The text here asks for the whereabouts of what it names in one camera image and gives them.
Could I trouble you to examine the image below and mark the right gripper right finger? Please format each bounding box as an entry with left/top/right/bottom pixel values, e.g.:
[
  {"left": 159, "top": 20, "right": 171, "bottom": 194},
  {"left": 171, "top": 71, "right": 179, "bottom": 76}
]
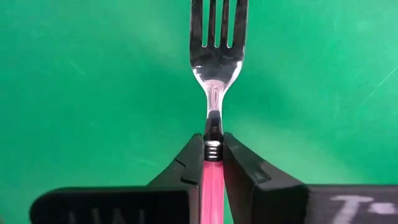
[{"left": 223, "top": 132, "right": 398, "bottom": 224}]

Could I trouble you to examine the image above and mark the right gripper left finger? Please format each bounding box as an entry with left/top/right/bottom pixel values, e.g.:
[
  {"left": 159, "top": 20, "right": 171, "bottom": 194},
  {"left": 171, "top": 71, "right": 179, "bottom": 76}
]
[{"left": 29, "top": 133, "right": 205, "bottom": 224}]

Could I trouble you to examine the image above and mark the pink-handled metal fork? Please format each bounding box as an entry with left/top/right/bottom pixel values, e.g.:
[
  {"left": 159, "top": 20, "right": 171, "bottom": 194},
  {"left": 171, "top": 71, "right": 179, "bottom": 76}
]
[{"left": 189, "top": 0, "right": 249, "bottom": 224}]

